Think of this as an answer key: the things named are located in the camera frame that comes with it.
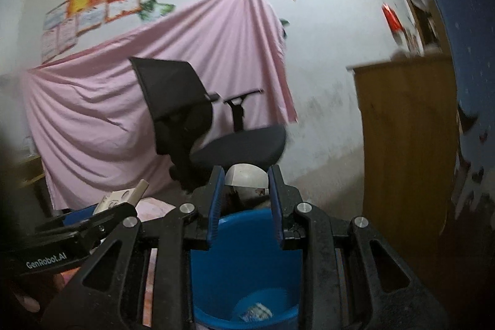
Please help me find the small wrapper in bucket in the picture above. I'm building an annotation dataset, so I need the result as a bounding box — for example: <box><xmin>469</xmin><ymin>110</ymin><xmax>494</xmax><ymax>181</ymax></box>
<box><xmin>240</xmin><ymin>302</ymin><xmax>273</xmax><ymax>323</ymax></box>

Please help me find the white round paper bowl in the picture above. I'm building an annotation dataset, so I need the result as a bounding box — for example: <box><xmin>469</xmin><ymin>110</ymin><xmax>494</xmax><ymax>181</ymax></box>
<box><xmin>225</xmin><ymin>163</ymin><xmax>270</xmax><ymax>210</ymax></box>

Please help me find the person's left hand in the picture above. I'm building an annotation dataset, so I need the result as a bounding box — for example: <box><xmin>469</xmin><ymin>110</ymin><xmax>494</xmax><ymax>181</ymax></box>
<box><xmin>0</xmin><ymin>270</ymin><xmax>78</xmax><ymax>330</ymax></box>

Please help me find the wooden cabinet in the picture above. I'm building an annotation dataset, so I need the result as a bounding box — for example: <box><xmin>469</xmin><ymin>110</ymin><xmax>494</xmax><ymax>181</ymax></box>
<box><xmin>346</xmin><ymin>54</ymin><xmax>459</xmax><ymax>276</ymax></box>

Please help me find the black office chair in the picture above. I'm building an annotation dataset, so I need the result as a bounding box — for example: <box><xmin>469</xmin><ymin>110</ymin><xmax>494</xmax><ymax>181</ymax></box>
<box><xmin>129</xmin><ymin>57</ymin><xmax>287</xmax><ymax>193</ymax></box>

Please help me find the blue plastic bucket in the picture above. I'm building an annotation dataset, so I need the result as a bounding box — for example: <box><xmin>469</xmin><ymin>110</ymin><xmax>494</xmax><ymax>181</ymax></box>
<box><xmin>189</xmin><ymin>208</ymin><xmax>304</xmax><ymax>330</ymax></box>

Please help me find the green wall picture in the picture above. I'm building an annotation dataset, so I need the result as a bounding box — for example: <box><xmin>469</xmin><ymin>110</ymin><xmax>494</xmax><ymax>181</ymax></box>
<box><xmin>138</xmin><ymin>0</ymin><xmax>175</xmax><ymax>22</ymax></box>

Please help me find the pink hanging sheet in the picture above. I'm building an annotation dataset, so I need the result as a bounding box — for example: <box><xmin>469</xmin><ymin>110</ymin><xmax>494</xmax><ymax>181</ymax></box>
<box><xmin>21</xmin><ymin>0</ymin><xmax>298</xmax><ymax>212</ymax></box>

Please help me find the row of wall paper notices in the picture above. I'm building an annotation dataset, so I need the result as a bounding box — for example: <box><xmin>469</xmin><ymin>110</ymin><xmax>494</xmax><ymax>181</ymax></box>
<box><xmin>40</xmin><ymin>0</ymin><xmax>170</xmax><ymax>65</ymax></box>

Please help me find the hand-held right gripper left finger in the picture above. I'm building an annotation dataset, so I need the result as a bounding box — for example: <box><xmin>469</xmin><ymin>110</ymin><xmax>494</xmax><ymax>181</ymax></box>
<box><xmin>41</xmin><ymin>165</ymin><xmax>227</xmax><ymax>330</ymax></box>

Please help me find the blue patterned cloth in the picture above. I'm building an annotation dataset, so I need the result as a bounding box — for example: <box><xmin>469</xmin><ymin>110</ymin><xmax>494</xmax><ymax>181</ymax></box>
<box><xmin>398</xmin><ymin>0</ymin><xmax>495</xmax><ymax>238</ymax></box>

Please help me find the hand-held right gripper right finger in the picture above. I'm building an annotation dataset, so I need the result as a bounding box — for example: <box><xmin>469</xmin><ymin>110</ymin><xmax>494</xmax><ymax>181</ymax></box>
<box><xmin>268</xmin><ymin>164</ymin><xmax>449</xmax><ymax>330</ymax></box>

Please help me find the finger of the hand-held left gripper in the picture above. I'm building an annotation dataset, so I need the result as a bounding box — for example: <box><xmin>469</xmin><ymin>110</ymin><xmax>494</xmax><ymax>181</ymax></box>
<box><xmin>67</xmin><ymin>219</ymin><xmax>130</xmax><ymax>251</ymax></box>
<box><xmin>35</xmin><ymin>203</ymin><xmax>138</xmax><ymax>235</ymax></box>

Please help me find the wooden shelf desk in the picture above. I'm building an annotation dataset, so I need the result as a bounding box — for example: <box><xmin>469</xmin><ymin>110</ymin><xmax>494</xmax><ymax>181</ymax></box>
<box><xmin>17</xmin><ymin>154</ymin><xmax>48</xmax><ymax>195</ymax></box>

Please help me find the small red wall paper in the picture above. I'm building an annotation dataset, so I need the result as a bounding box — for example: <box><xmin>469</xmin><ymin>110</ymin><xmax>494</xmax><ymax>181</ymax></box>
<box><xmin>381</xmin><ymin>3</ymin><xmax>405</xmax><ymax>34</ymax></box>

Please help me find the wooden door frame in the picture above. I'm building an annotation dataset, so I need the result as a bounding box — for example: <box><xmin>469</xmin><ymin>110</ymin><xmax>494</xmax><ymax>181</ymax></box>
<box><xmin>402</xmin><ymin>0</ymin><xmax>442</xmax><ymax>56</ymax></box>

